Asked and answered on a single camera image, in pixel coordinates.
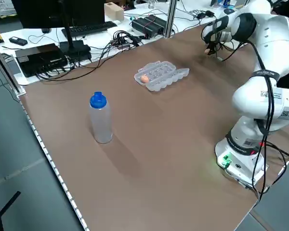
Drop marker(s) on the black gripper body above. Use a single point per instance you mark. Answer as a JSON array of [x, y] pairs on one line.
[[214, 40]]

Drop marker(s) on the brown egg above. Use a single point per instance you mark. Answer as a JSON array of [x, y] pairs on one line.
[[206, 51], [144, 79]]

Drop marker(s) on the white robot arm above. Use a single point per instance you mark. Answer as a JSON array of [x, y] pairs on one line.
[[274, 48]]

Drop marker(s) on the clear plastic egg carton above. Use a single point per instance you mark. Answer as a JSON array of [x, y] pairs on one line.
[[163, 79]]

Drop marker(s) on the black finned mini computer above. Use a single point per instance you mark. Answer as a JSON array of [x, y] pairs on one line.
[[160, 21], [142, 27]]

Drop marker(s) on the black usb hub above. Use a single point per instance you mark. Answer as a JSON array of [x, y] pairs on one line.
[[121, 39]]

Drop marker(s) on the cardboard box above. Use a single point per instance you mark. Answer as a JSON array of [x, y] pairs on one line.
[[114, 12]]

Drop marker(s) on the black keyboard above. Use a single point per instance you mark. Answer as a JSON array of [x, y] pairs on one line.
[[91, 27]]

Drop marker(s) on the clear bottle blue cap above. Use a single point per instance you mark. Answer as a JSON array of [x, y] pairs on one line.
[[101, 120]]

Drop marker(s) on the white side desk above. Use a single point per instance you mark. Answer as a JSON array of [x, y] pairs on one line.
[[50, 39]]

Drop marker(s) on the black monitor with stand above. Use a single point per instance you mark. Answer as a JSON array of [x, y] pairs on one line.
[[50, 12]]

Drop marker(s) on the black computer mouse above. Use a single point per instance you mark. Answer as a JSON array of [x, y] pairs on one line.
[[45, 30]]

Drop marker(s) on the small flat black device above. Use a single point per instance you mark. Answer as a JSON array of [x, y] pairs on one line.
[[18, 40]]

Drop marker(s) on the aluminium profile post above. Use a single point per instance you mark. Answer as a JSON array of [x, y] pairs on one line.
[[171, 19]]

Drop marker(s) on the black network switch box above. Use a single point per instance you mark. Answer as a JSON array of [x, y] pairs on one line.
[[38, 57]]

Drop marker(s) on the aluminium frame rail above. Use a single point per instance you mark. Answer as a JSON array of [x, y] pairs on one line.
[[7, 72]]

